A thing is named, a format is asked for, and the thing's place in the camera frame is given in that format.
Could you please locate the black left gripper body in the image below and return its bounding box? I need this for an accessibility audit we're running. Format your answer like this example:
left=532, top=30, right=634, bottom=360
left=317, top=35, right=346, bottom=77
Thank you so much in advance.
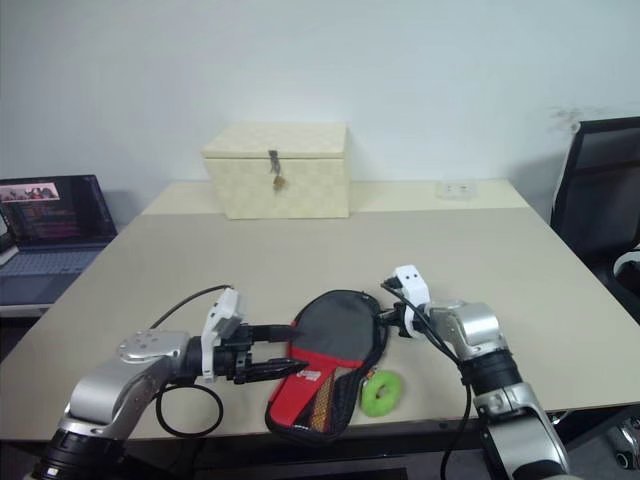
left=214, top=323, right=257, bottom=387

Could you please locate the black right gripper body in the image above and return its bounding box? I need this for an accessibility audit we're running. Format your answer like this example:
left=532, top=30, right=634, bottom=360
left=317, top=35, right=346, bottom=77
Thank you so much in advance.
left=393, top=301, right=418, bottom=339

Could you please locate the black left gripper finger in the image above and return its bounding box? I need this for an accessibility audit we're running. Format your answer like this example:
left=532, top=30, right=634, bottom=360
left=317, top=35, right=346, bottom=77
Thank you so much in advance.
left=248, top=358, right=304, bottom=386
left=251, top=324, right=302, bottom=344

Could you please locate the black and red paddle case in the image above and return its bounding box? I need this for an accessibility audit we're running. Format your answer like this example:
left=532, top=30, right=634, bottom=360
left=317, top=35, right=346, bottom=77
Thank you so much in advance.
left=264, top=288, right=394, bottom=434

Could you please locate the table tennis paddle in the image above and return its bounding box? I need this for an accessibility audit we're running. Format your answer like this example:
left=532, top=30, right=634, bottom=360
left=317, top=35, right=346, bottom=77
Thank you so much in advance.
left=290, top=344, right=374, bottom=430

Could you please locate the white power outlet plate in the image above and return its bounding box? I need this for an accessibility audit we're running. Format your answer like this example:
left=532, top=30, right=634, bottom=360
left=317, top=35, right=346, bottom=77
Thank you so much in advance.
left=434, top=180, right=479, bottom=202

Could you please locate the beige lidded storage box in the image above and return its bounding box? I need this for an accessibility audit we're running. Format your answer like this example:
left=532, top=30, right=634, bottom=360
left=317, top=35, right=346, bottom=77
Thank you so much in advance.
left=201, top=121, right=351, bottom=221

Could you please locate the open laptop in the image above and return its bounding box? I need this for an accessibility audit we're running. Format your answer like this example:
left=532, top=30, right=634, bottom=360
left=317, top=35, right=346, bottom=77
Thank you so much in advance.
left=0, top=174, right=119, bottom=307

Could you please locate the black office chair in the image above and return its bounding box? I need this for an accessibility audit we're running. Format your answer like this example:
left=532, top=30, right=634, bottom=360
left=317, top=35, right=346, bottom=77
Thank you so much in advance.
left=549, top=116, right=640, bottom=322

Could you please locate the white chair armrest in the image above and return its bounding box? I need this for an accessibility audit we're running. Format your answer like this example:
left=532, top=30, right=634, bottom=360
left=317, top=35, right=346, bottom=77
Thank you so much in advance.
left=613, top=244, right=640, bottom=282

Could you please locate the chrome chair base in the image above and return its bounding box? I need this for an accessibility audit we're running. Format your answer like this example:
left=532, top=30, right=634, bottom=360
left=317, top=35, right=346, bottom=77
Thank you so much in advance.
left=603, top=413, right=640, bottom=472

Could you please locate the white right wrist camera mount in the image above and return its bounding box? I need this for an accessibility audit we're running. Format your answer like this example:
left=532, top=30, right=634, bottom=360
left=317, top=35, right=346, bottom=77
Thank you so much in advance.
left=391, top=265, right=433, bottom=342

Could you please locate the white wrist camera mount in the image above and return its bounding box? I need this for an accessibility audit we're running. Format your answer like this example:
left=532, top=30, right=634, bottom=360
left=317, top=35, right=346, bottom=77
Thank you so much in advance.
left=391, top=265, right=433, bottom=342
left=199, top=287, right=247, bottom=385

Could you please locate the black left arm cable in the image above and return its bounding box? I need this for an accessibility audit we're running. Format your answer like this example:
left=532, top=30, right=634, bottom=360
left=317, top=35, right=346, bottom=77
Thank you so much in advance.
left=149, top=284, right=239, bottom=439

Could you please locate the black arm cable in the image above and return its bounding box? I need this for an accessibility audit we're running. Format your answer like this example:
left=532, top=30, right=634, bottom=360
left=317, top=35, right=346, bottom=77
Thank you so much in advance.
left=379, top=278, right=477, bottom=480
left=149, top=284, right=239, bottom=439

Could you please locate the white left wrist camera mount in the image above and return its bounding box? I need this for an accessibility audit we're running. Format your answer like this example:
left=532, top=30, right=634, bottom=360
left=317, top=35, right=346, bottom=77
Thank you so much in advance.
left=199, top=287, right=247, bottom=385

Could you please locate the green fuzzy ring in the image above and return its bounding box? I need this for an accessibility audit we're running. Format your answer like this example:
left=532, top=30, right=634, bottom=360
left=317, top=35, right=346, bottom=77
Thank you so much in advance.
left=360, top=370, right=403, bottom=418

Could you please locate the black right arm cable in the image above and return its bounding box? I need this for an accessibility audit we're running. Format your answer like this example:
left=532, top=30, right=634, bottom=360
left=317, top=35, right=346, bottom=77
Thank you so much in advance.
left=379, top=278, right=477, bottom=480

